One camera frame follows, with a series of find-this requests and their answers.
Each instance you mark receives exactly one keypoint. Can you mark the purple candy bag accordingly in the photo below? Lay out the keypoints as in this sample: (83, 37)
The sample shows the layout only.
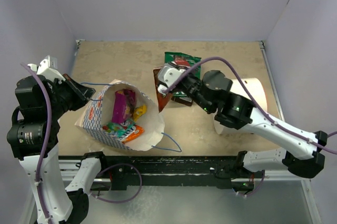
(124, 105)

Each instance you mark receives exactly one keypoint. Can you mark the blue checkered paper bag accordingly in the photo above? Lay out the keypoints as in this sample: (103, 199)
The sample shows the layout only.
(99, 112)

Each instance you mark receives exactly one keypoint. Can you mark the red Doritos bag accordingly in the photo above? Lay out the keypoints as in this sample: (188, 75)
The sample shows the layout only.
(162, 99)

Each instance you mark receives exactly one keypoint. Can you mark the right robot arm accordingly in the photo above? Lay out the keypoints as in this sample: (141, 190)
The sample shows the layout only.
(297, 150)

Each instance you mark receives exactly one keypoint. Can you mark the orange Fox's candy bag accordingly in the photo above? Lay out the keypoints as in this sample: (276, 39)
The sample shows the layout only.
(131, 134)

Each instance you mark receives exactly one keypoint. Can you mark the white cylindrical container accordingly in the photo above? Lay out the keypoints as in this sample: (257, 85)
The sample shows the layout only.
(255, 88)

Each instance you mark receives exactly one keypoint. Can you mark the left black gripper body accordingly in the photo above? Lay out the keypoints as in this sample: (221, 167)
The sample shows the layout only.
(64, 98)

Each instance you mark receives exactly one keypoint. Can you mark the green Real crisps bag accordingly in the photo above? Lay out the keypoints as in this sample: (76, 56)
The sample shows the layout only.
(181, 59)

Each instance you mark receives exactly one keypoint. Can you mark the yellow M&M's bag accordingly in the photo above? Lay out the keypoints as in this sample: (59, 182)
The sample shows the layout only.
(139, 111)

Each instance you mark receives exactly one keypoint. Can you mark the brown snack packet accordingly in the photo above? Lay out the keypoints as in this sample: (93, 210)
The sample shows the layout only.
(182, 99)

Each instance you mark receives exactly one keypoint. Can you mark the teal Fox's candy bag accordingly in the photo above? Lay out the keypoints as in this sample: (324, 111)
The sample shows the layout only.
(121, 131)

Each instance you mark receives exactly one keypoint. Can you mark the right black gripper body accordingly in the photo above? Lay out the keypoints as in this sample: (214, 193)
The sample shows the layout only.
(191, 85)

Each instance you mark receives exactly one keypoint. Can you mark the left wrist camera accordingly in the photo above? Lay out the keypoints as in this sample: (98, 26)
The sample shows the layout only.
(48, 68)

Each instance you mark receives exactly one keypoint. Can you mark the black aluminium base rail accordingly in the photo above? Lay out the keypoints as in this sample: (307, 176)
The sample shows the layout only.
(184, 171)

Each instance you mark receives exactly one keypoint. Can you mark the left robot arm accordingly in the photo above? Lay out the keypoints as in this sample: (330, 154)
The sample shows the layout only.
(34, 142)

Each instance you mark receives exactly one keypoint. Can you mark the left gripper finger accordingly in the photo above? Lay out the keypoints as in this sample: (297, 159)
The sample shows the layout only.
(84, 93)
(71, 83)

